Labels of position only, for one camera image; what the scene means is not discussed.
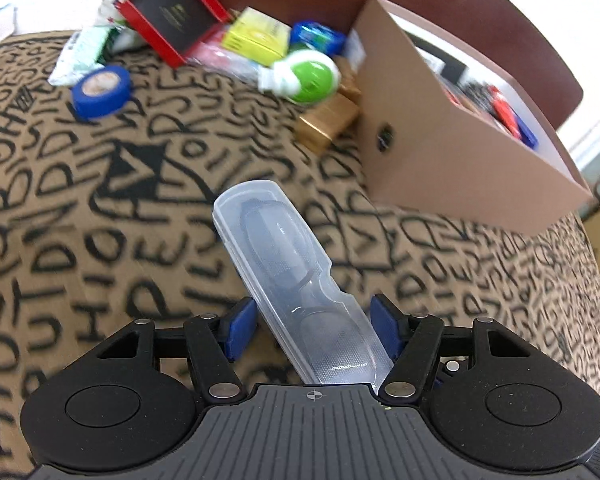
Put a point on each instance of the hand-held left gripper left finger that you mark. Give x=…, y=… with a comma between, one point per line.
x=239, y=327

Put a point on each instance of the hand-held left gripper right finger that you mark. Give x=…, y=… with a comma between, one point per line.
x=386, y=327

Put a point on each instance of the clear plastic glasses case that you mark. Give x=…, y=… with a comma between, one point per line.
x=280, y=240

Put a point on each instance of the tan cardboard box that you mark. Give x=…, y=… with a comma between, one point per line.
x=430, y=160

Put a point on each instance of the blue medicine box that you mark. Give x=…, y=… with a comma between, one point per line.
x=524, y=132

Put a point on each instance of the red packet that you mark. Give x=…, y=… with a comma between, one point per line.
x=502, y=107

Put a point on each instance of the gold box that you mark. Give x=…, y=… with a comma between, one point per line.
x=325, y=122

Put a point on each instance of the brown black-lettered printed blanket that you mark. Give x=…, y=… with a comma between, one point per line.
x=55, y=210

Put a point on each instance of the green white round device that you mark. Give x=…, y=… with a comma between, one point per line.
x=310, y=77

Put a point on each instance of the blue tape roll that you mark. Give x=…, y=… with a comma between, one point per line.
x=87, y=102

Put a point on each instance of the pink packet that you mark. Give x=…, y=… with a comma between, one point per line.
x=215, y=55

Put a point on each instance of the yellow box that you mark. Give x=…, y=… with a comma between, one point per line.
x=252, y=40

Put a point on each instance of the blue green packet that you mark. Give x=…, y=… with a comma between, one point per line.
x=315, y=35

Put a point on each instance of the green wet wipes packet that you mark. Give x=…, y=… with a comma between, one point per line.
x=80, y=50

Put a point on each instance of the red gift box black inside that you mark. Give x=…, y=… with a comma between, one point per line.
x=175, y=10

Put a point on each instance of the white red-patterned pouch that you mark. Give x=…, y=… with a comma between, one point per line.
x=112, y=0

